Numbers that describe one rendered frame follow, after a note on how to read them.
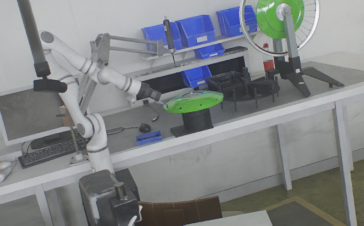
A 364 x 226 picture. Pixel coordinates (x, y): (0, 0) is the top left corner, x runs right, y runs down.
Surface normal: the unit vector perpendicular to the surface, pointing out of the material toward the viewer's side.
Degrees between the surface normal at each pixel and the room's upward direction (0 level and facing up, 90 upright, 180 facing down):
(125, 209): 90
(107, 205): 90
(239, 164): 90
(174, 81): 90
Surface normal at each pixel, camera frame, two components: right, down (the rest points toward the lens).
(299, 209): -0.19, -0.95
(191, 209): -0.15, 0.28
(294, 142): 0.26, 0.20
